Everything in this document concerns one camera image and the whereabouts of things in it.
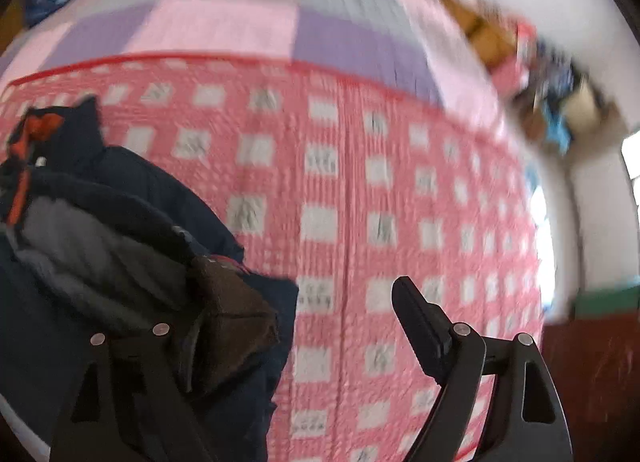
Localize dark navy jacket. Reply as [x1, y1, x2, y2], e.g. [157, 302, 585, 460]
[0, 94, 299, 462]

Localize clutter of items by wall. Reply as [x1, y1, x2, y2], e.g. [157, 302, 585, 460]
[435, 0, 621, 155]

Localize pink checked blanket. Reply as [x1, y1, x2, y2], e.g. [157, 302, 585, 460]
[0, 54, 551, 462]

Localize green board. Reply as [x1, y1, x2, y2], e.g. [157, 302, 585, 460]
[572, 284, 640, 323]

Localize dark red cabinet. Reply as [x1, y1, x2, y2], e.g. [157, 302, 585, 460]
[542, 317, 640, 462]

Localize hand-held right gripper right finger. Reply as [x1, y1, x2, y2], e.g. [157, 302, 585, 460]
[391, 276, 573, 462]

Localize pink purple patchwork bed sheet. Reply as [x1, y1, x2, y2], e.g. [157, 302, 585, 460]
[0, 0, 506, 133]

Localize bright window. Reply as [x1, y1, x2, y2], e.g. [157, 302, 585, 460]
[620, 129, 640, 183]

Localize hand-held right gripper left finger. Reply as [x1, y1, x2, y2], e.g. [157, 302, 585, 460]
[49, 322, 216, 462]

